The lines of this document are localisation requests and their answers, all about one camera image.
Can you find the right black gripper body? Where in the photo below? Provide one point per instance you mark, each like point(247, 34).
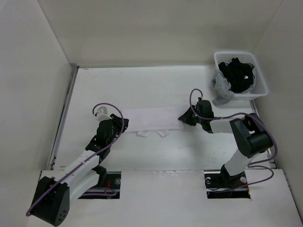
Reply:
point(191, 119)

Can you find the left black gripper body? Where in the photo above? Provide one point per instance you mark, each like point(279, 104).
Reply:
point(117, 127)

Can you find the white tank top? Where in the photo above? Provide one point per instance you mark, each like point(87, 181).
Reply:
point(145, 121)

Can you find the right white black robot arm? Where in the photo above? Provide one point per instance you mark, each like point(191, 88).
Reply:
point(250, 136)

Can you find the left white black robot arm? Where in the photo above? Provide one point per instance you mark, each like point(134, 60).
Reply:
point(54, 195)

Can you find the grey tank top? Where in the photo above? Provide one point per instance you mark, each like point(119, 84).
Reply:
point(222, 88)

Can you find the black tank top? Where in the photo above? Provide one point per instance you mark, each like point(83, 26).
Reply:
point(239, 75)

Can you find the white plastic basket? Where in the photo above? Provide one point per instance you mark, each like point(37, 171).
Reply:
point(260, 88)

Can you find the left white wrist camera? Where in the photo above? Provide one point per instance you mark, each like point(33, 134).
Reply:
point(102, 114)

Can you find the aluminium table edge rail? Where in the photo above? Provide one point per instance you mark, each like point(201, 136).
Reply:
point(58, 135)

